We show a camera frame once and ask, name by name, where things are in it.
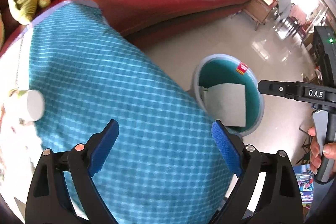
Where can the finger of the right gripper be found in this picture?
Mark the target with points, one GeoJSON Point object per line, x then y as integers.
{"type": "Point", "coordinates": [287, 90]}

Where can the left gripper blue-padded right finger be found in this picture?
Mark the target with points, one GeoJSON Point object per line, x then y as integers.
{"type": "Point", "coordinates": [280, 199]}

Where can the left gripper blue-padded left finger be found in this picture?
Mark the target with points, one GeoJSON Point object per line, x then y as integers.
{"type": "Point", "coordinates": [48, 200]}

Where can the teal round trash bin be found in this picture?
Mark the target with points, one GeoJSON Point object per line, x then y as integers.
{"type": "Point", "coordinates": [225, 69]}

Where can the person's right hand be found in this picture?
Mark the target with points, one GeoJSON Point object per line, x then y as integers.
{"type": "Point", "coordinates": [329, 152]}

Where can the white paper in bin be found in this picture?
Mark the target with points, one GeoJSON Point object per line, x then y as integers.
{"type": "Point", "coordinates": [226, 102]}

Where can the wooden side table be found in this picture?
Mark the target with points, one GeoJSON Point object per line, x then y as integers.
{"type": "Point", "coordinates": [259, 10]}

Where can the patterned blue beige tablecloth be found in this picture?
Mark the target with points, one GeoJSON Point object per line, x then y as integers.
{"type": "Point", "coordinates": [164, 166]}

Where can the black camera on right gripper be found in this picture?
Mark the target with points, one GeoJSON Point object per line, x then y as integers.
{"type": "Point", "coordinates": [324, 44]}

